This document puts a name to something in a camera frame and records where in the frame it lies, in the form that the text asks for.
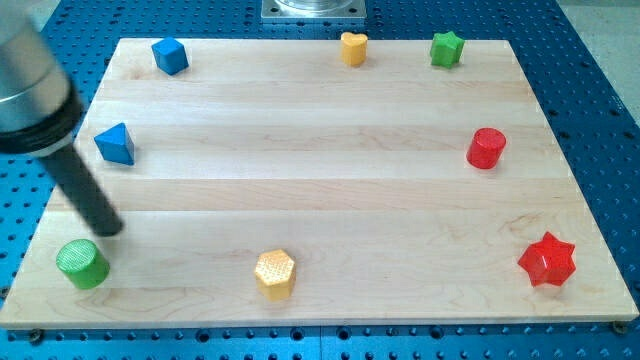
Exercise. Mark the yellow hexagon block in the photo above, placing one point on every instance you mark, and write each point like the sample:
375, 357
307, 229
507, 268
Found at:
275, 274

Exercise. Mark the green star block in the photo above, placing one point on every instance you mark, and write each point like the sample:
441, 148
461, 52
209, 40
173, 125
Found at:
446, 49

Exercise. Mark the red cylinder block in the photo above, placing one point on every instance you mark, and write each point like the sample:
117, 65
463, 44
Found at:
486, 147

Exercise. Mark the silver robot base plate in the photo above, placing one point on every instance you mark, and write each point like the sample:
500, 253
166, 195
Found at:
313, 9

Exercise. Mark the red star block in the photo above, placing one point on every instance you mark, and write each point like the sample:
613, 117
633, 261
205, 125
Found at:
548, 261

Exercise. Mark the yellow heart block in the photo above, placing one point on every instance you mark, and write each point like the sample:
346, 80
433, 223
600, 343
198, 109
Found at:
353, 48

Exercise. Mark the blue cube block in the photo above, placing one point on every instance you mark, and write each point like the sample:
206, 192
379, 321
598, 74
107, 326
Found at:
170, 55

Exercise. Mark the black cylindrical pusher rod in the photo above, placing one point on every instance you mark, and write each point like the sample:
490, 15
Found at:
83, 192

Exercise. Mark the wooden board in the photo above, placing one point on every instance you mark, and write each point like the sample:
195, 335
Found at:
359, 174

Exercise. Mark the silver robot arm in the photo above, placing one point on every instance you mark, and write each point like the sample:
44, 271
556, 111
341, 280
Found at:
40, 108

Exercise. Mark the green cylinder block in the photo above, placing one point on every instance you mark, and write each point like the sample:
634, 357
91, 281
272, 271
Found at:
83, 264

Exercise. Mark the blue triangular block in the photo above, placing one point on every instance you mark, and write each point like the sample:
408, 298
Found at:
115, 145

